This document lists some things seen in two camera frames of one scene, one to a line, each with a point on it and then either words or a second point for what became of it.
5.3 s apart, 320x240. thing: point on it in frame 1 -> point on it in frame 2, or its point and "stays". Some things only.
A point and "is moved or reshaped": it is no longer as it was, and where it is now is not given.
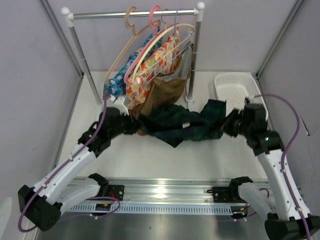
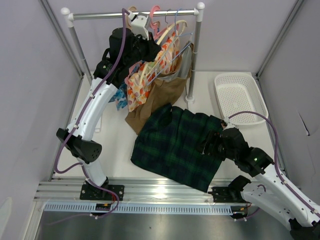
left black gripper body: [125, 126] -> [143, 49]
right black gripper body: [235, 124] -> [218, 147]
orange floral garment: [166, 59] stays
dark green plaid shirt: [176, 125] is moved or reshaped
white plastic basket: [233, 88] stays
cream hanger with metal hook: [155, 43] -> [167, 26]
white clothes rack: [70, 17] stays
